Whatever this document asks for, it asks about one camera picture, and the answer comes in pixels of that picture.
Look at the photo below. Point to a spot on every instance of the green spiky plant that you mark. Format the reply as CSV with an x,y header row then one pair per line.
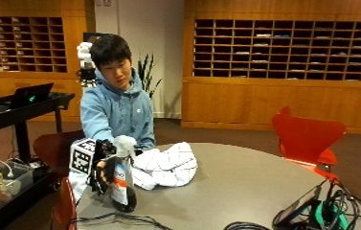
x,y
145,75

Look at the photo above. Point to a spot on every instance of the black cart table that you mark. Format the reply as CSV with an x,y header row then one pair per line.
x,y
16,116

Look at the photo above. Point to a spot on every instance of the black tablet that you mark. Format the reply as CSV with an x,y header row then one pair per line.
x,y
297,206

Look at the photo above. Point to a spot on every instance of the white cube with black markers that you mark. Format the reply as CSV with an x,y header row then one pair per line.
x,y
81,156

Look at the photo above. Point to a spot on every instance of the red chair with curved back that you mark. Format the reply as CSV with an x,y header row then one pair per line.
x,y
306,140

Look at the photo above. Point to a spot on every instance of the clear plastic storage box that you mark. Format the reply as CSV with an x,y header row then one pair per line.
x,y
7,187

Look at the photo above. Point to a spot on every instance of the person in light blue hoodie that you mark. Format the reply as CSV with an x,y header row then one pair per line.
x,y
113,108

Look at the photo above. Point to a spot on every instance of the white crumpled paper towel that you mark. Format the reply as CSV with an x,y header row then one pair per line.
x,y
124,145

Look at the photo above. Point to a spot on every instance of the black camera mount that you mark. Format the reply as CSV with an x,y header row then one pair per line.
x,y
86,76

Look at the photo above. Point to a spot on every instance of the teal stand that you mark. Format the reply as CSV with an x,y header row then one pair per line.
x,y
331,215

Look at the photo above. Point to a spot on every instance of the wide wooden pigeonhole shelf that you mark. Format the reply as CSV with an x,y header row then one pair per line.
x,y
288,49

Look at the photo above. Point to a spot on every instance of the white checked cloth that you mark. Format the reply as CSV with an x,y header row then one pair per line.
x,y
165,169

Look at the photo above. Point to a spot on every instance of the black laptop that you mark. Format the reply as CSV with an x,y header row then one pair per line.
x,y
31,95

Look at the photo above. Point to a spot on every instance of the dark bottle with white label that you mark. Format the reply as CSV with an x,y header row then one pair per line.
x,y
122,191

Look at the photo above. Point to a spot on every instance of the red chair backrest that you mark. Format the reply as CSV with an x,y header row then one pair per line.
x,y
65,206

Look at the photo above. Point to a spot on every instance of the dark brown wooden chair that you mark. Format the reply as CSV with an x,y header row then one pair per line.
x,y
53,150

